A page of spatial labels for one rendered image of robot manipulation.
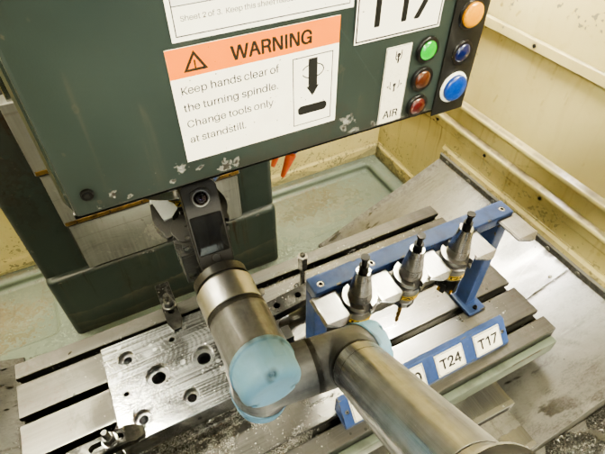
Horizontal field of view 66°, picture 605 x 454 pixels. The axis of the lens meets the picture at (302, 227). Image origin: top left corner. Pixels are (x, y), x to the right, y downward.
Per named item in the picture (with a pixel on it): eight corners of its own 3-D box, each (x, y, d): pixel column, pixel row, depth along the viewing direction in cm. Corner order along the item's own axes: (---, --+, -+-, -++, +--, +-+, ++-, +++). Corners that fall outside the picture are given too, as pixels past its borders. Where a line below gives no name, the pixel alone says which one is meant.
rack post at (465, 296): (484, 309, 119) (524, 228, 98) (468, 317, 117) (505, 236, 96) (459, 281, 125) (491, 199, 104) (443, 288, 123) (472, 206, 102)
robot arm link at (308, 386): (319, 409, 65) (322, 376, 57) (240, 436, 63) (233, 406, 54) (300, 358, 70) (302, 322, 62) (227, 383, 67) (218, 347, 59)
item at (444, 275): (456, 276, 87) (456, 273, 87) (433, 286, 86) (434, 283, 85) (432, 250, 92) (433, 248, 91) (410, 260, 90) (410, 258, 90)
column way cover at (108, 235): (248, 218, 142) (229, 55, 105) (85, 273, 127) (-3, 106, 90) (241, 208, 145) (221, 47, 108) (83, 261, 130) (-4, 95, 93)
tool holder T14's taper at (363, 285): (365, 281, 84) (368, 257, 80) (376, 300, 81) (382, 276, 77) (342, 289, 83) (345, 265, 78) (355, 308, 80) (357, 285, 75)
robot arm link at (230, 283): (203, 308, 53) (267, 282, 56) (190, 278, 56) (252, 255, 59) (211, 340, 59) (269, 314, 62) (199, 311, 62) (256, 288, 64)
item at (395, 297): (408, 297, 84) (408, 295, 83) (383, 309, 82) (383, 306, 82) (385, 270, 88) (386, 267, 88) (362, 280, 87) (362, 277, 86)
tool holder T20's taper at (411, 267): (414, 259, 88) (421, 236, 83) (427, 277, 85) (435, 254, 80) (393, 267, 87) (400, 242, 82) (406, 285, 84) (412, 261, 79)
